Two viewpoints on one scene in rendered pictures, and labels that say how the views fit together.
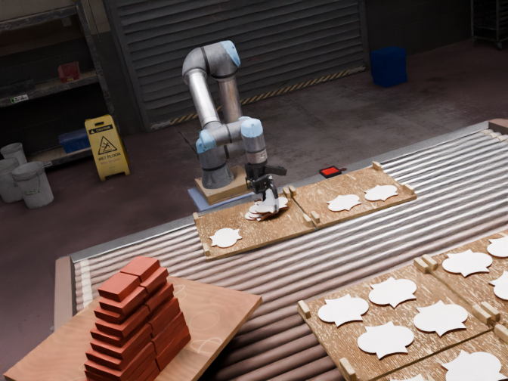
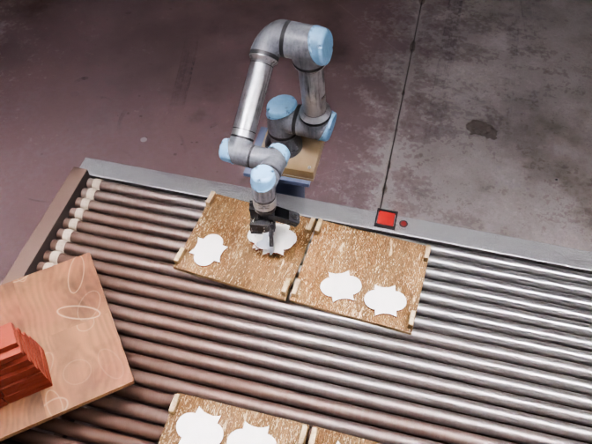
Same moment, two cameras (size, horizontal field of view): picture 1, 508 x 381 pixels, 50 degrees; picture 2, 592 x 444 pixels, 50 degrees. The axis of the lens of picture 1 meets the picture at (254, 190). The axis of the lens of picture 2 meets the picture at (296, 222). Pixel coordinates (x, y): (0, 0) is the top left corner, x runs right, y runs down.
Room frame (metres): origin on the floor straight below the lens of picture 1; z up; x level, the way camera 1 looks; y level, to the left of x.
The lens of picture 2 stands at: (0.81, -0.74, 2.77)
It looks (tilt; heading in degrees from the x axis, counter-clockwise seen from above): 53 degrees down; 29
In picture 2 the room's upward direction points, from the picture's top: 1 degrees counter-clockwise
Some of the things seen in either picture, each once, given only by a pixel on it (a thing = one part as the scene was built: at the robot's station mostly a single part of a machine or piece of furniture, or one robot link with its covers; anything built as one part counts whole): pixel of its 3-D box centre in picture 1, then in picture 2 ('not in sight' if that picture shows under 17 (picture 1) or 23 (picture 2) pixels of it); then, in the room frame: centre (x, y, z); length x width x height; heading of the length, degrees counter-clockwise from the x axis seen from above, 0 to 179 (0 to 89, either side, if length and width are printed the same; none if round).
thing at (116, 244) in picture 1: (296, 191); (337, 218); (2.15, -0.18, 0.89); 2.08 x 0.08 x 0.06; 104
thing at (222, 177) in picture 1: (215, 172); (283, 136); (2.35, 0.16, 0.97); 0.15 x 0.15 x 0.10
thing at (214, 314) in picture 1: (137, 336); (29, 345); (1.18, 0.39, 1.03); 0.50 x 0.50 x 0.02; 54
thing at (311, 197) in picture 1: (348, 194); (362, 273); (1.94, -0.37, 0.93); 0.41 x 0.35 x 0.02; 100
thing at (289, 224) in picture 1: (250, 224); (247, 244); (1.86, 0.04, 0.93); 0.41 x 0.35 x 0.02; 99
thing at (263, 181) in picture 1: (258, 175); (263, 216); (1.88, -0.03, 1.12); 0.09 x 0.08 x 0.12; 116
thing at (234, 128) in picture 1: (243, 129); (270, 160); (1.98, -0.01, 1.28); 0.11 x 0.11 x 0.08; 8
